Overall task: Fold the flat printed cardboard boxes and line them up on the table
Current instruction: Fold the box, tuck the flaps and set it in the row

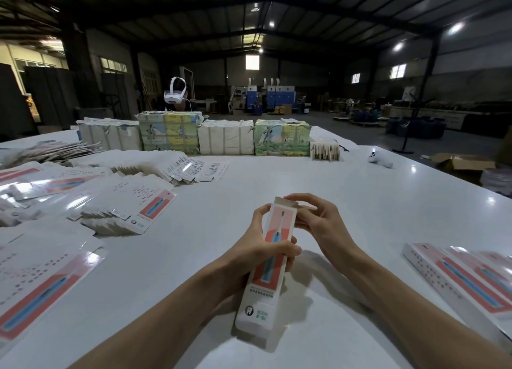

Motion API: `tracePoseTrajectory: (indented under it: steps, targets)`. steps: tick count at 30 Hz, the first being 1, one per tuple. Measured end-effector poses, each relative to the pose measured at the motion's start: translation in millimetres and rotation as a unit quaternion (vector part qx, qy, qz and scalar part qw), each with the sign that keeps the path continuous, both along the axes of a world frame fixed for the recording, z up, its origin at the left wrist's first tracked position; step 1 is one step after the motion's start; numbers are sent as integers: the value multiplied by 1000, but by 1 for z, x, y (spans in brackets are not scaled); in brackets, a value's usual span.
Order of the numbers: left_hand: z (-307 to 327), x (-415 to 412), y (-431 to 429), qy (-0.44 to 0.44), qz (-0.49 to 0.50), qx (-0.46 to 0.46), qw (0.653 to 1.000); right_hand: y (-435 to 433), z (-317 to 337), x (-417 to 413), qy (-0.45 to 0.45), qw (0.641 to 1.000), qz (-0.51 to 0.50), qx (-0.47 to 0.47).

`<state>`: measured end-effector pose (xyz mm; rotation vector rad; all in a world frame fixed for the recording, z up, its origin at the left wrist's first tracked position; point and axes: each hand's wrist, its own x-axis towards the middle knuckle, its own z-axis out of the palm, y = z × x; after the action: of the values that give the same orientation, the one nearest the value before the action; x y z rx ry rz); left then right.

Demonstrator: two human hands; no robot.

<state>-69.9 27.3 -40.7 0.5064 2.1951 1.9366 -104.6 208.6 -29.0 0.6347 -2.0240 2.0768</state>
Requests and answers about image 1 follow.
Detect person's left hand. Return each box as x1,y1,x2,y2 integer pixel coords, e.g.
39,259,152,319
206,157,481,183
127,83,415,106
214,203,302,298

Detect person's right hand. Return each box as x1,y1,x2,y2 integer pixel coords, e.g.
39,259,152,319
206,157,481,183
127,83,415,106
285,192,365,274

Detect white toothbrush carton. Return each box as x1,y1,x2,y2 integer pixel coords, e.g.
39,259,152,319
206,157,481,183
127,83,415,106
235,196,318,339

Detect pile of carton blanks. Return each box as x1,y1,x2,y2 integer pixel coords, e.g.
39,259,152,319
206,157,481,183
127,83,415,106
0,149,229,358

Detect person's right forearm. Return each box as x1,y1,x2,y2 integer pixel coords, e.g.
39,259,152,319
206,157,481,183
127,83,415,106
342,248,512,369

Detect person's left forearm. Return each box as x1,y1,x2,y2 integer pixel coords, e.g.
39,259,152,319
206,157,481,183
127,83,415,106
72,264,245,369

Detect small beige card stack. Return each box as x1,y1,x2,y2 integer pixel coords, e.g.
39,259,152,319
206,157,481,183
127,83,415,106
310,139,342,162

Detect small white object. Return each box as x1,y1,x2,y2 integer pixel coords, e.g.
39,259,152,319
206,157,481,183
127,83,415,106
368,147,395,169

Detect green printed carton bundle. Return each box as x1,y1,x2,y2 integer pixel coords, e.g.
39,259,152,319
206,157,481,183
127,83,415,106
253,117,312,158

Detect row of white cartons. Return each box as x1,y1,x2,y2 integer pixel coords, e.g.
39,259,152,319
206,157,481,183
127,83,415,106
76,117,143,151
197,119,255,156

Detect blue bins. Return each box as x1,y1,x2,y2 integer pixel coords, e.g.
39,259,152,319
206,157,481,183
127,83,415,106
386,117,447,139

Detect blue machine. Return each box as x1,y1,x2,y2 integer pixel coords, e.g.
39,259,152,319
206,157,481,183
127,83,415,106
245,81,297,114

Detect black floor stand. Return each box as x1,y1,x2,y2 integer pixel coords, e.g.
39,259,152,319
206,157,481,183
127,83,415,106
392,45,443,155

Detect green yellow carton bundle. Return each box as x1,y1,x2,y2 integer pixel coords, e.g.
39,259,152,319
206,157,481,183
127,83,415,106
136,111,204,155

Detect open cardboard box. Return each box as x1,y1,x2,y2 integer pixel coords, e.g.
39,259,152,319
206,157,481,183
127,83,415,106
430,152,497,182

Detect white plastic bags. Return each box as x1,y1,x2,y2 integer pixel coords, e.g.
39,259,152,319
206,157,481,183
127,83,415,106
482,167,512,196

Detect white headset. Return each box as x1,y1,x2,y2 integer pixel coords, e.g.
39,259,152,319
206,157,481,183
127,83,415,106
164,77,189,104

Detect grey crate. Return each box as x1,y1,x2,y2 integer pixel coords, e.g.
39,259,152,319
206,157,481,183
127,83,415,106
74,107,115,121

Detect pile of grey flat sheets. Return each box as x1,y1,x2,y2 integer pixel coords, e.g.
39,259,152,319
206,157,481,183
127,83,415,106
0,141,101,170

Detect dark grey cabinet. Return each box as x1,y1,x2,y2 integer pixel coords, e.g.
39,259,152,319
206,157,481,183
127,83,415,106
24,66,78,130

